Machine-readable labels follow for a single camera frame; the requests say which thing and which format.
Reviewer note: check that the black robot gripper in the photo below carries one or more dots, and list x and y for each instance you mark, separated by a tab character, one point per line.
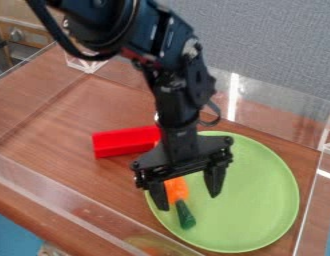
185	152

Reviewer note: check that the orange toy carrot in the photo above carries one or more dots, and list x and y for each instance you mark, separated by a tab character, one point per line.
178	193

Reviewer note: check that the red rectangular block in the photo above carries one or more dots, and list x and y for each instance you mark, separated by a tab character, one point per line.
124	141

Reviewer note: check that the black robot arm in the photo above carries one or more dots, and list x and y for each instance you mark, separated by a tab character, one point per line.
143	31

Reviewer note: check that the green round plate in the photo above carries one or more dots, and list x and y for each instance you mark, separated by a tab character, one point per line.
255	209

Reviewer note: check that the wooden box on shelf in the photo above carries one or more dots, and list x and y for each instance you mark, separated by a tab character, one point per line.
16	15

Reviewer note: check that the clear acrylic enclosure walls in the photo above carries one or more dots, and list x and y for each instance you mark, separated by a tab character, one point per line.
55	185

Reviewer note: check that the clear acrylic corner bracket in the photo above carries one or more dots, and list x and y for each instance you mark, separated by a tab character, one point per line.
86	66

